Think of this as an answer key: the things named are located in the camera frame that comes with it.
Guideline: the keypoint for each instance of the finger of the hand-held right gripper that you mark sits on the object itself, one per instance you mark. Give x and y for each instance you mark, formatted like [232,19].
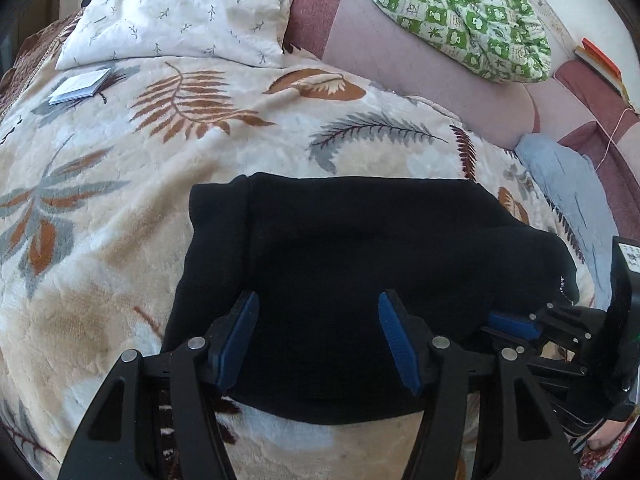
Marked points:
[555,357]
[512,325]

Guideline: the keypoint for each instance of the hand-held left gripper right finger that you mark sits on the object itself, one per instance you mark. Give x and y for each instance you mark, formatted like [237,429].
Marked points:
[397,345]

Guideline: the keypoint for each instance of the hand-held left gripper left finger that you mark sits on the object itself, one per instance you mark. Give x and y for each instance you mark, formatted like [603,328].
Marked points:
[240,340]

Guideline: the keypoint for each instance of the black pants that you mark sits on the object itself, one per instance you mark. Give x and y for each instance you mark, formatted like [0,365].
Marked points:
[350,240]

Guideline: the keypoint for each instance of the person's right hand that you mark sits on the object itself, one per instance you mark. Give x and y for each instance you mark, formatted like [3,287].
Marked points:
[605,439]

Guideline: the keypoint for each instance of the leaf print fleece blanket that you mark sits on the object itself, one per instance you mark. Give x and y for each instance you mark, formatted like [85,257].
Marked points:
[125,260]

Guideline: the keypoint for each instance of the light blue quilted cloth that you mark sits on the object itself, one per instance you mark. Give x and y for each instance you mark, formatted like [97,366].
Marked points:
[565,180]

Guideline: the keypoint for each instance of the pink maroon patchwork bedsheet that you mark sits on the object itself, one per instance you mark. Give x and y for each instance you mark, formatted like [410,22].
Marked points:
[400,60]

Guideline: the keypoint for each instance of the small white booklet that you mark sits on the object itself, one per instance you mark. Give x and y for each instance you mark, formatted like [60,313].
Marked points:
[80,85]

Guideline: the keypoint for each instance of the green patterned quilt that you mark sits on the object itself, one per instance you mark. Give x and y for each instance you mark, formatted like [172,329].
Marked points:
[450,10]

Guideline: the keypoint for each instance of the white sprig print pillow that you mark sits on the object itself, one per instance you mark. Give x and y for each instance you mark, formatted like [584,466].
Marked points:
[190,10]

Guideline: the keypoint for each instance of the brown lace cloth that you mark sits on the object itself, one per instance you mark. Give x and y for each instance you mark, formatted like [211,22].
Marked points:
[30,55]

